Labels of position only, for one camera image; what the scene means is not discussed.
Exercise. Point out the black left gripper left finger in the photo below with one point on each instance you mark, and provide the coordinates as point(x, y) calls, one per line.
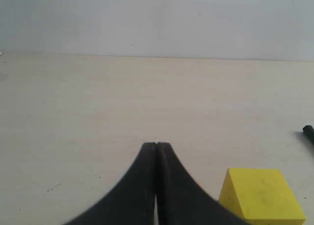
point(132, 200)

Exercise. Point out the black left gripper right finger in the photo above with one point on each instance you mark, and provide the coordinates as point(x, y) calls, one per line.
point(180, 200)

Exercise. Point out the black and white marker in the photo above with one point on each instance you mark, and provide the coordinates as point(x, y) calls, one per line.
point(308, 131)

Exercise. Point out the yellow foam cube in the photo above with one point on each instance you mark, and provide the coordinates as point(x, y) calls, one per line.
point(260, 197)

